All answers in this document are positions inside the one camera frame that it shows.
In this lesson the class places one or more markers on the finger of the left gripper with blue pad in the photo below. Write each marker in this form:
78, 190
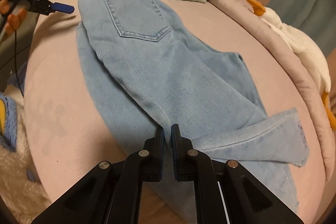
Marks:
61, 7

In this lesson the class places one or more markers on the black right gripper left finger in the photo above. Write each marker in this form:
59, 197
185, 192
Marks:
110, 192

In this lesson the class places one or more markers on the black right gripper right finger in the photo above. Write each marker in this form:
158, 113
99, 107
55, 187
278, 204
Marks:
225, 192

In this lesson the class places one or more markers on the light blue denim pants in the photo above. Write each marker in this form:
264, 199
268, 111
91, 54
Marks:
144, 69

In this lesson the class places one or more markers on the person's left hand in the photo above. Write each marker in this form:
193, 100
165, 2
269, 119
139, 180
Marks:
13, 21

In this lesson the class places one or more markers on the blue yellow slipper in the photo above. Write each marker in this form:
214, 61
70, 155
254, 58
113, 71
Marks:
9, 123

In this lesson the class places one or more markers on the pink quilted comforter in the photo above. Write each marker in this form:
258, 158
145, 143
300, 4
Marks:
241, 11

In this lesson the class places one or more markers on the white goose plush toy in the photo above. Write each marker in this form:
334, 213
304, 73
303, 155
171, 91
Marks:
304, 48

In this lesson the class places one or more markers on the teal curtain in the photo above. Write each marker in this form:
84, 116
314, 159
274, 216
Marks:
316, 18

